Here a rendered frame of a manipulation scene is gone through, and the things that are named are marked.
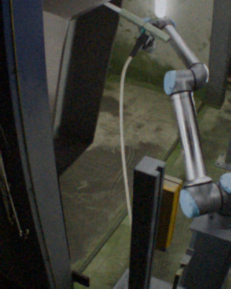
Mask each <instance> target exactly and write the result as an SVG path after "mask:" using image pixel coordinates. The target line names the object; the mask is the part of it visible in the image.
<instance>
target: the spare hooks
mask: <svg viewBox="0 0 231 289"><path fill-rule="evenodd" d="M0 129H1V131H2V135H3V138H4V140H5V143H6V144H7V146H8V149H9V152H10V147H9V145H8V141H7V140H6V137H5V136H4V132H3V129H2V126H1V124H0ZM0 169H1V175H0V186H1V192H2V195H3V201H4V204H5V207H6V211H7V214H8V220H9V223H10V224H11V225H13V221H11V220H14V219H15V220H16V223H17V226H18V228H19V235H20V236H21V234H22V235H23V234H25V235H26V234H28V232H29V230H28V229H27V230H26V232H22V231H21V228H20V227H19V222H18V219H17V214H16V212H15V211H16V210H17V207H16V208H15V209H14V207H13V203H12V197H11V195H10V190H9V188H8V187H10V182H9V183H7V180H6V174H5V171H4V168H3V161H2V157H1V151H0ZM6 187H7V190H8V194H7V190H6ZM9 198H10V200H8V199H9ZM9 202H10V203H11V206H12V208H10V203H9ZM8 209H9V210H11V211H14V215H13V216H12V217H11V215H10V214H9V210H8ZM21 237H22V236H21ZM22 238H23V239H27V236H25V238H24V237H22Z"/></svg>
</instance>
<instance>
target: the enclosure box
mask: <svg viewBox="0 0 231 289"><path fill-rule="evenodd" d="M106 2H109V3H110V4H113V5H114V6H116V7H118V8H119V9H122V6H123V3H124V0H43V2H42V3H43V18H44V19H43V24H44V36H45V40H44V42H45V60H46V66H47V69H46V72H47V84H48V97H49V109H50V116H51V123H52V136H53V143H54V155H55V161H57V167H58V176H59V179H60V178H61V177H62V176H63V174H64V173H65V172H66V171H67V170H68V168H70V166H71V165H73V163H75V161H77V159H79V157H80V156H81V155H82V154H83V152H84V151H85V150H87V149H88V148H89V147H90V146H91V145H92V144H93V143H94V136H95V132H96V125H97V121H98V118H99V114H100V108H101V103H102V97H103V94H104V89H105V83H106V79H107V73H109V66H110V62H111V56H112V52H113V46H114V43H115V39H116V33H117V29H118V24H119V21H120V16H119V15H118V14H120V13H119V12H117V11H115V10H114V9H111V8H109V7H108V6H106V5H103V4H104V3H106Z"/></svg>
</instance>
